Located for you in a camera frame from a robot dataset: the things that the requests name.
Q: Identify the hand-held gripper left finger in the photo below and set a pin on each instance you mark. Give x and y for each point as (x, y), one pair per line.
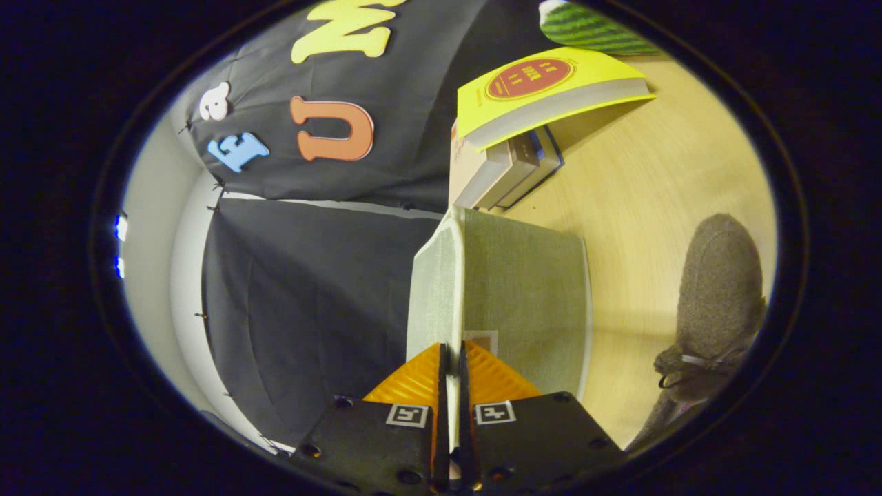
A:
(372, 448)

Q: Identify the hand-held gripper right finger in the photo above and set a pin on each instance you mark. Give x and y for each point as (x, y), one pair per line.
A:
(537, 441)

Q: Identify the green fabric storage box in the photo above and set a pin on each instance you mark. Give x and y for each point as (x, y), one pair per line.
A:
(524, 289)

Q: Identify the brown fuzzy shoe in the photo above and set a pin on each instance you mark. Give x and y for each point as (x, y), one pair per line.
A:
(716, 289)

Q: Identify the blue cover book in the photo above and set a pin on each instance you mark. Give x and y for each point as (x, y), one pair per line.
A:
(544, 155)

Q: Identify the yellow book with red circle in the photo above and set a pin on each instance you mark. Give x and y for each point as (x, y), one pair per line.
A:
(530, 79)

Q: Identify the watermelon slice plush toy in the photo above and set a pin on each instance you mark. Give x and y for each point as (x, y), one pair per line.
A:
(586, 31)

